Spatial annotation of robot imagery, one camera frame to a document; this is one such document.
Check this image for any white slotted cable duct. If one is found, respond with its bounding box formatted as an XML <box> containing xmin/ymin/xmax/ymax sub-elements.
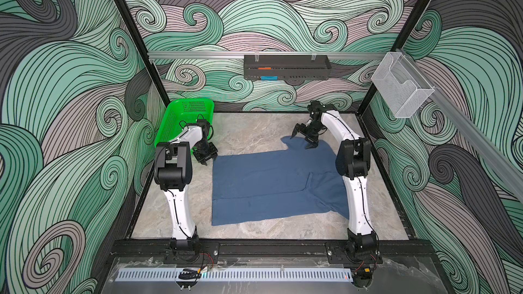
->
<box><xmin>115</xmin><ymin>267</ymin><xmax>353</xmax><ymax>283</ymax></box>

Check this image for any black wall tray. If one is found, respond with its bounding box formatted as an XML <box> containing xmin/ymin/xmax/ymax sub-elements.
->
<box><xmin>243</xmin><ymin>55</ymin><xmax>332</xmax><ymax>82</ymax></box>

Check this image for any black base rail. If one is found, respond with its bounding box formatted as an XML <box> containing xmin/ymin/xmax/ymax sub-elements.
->
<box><xmin>109</xmin><ymin>239</ymin><xmax>435</xmax><ymax>266</ymax></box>

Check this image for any clear acrylic wall holder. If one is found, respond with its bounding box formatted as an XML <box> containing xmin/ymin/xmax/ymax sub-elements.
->
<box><xmin>371</xmin><ymin>51</ymin><xmax>434</xmax><ymax>118</ymax></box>

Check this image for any aluminium rail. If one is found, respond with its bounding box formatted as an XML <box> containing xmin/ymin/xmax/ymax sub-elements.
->
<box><xmin>148</xmin><ymin>50</ymin><xmax>386</xmax><ymax>61</ymax></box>
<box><xmin>396</xmin><ymin>49</ymin><xmax>522</xmax><ymax>201</ymax></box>

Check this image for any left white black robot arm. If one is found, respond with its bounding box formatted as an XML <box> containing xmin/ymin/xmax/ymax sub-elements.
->
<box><xmin>154</xmin><ymin>118</ymin><xmax>217</xmax><ymax>260</ymax></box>

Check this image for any aluminium right rail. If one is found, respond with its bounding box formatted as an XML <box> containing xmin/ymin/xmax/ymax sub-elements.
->
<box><xmin>396</xmin><ymin>49</ymin><xmax>522</xmax><ymax>201</ymax></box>

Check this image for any aluminium back rail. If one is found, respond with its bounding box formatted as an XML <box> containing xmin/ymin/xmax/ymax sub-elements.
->
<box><xmin>148</xmin><ymin>50</ymin><xmax>386</xmax><ymax>61</ymax></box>

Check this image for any green plastic basket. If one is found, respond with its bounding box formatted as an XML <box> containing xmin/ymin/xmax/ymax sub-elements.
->
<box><xmin>155</xmin><ymin>98</ymin><xmax>215</xmax><ymax>146</ymax></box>

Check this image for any blue t-shirt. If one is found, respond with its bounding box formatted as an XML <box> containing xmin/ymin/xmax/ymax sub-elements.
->
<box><xmin>211</xmin><ymin>137</ymin><xmax>349</xmax><ymax>226</ymax></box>

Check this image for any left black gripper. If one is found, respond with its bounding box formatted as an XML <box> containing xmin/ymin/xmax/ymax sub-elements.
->
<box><xmin>193</xmin><ymin>142</ymin><xmax>218</xmax><ymax>166</ymax></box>

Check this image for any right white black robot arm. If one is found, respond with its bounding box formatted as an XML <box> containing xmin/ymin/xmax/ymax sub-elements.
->
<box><xmin>291</xmin><ymin>100</ymin><xmax>379</xmax><ymax>259</ymax></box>

